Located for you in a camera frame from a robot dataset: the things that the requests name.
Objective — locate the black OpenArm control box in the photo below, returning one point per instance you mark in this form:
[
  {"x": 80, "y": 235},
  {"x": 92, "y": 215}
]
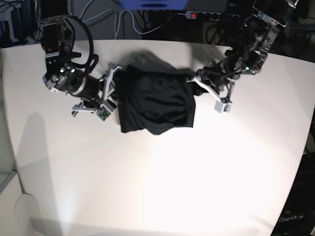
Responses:
[{"x": 298, "y": 215}]

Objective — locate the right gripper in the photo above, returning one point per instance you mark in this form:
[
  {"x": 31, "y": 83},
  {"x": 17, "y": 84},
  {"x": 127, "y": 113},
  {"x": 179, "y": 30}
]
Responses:
[{"x": 95, "y": 94}]

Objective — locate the black power adapter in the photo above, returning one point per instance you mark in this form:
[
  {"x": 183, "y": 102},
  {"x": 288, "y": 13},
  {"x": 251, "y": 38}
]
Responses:
[{"x": 23, "y": 19}]

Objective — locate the grey power strip red switch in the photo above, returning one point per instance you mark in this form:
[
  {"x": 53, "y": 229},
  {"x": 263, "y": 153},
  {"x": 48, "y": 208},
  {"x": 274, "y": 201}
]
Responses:
[{"x": 209, "y": 16}]

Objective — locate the dark long-sleeve T-shirt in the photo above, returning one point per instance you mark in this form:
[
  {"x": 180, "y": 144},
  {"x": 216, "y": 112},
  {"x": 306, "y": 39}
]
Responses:
[{"x": 153, "y": 94}]

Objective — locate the blue plastic bin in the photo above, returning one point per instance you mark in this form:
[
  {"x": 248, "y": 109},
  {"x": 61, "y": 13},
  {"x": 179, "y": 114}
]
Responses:
[{"x": 153, "y": 4}]

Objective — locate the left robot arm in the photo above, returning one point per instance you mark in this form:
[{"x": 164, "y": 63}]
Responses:
[{"x": 248, "y": 55}]

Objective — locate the glass side panel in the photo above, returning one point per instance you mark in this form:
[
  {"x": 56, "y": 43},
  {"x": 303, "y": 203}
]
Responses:
[{"x": 7, "y": 159}]

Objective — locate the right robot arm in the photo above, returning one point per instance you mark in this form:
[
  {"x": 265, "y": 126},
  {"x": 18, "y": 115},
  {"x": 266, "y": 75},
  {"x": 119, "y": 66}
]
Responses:
[{"x": 65, "y": 76}]

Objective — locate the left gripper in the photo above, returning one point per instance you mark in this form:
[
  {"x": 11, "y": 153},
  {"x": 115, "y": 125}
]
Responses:
[{"x": 219, "y": 86}]

